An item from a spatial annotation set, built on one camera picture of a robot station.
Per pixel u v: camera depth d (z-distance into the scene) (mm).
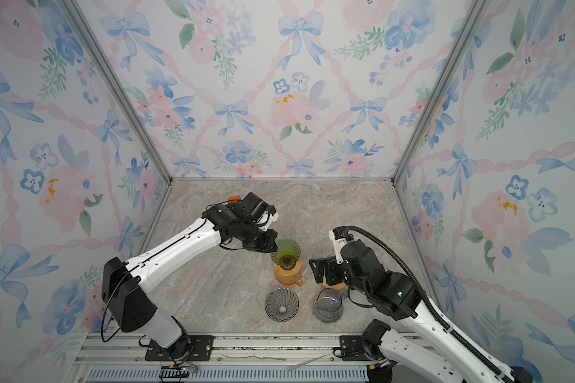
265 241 679
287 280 878
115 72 841
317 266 607
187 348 664
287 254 798
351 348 733
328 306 836
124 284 422
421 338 444
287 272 799
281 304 801
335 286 609
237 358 732
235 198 978
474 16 693
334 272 597
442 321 427
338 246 610
